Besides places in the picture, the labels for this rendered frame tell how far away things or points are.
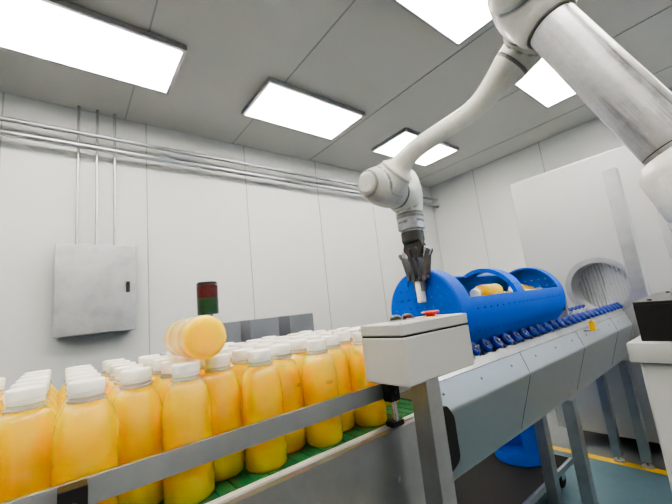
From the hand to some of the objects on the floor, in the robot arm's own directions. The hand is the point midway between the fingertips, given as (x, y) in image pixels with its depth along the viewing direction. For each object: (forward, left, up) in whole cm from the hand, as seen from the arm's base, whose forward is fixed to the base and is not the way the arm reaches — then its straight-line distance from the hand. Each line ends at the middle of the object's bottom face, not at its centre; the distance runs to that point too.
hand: (420, 291), depth 111 cm
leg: (-1, -85, -118) cm, 146 cm away
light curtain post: (-45, -125, -119) cm, 178 cm away
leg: (-15, -84, -118) cm, 145 cm away
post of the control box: (-23, +43, -115) cm, 125 cm away
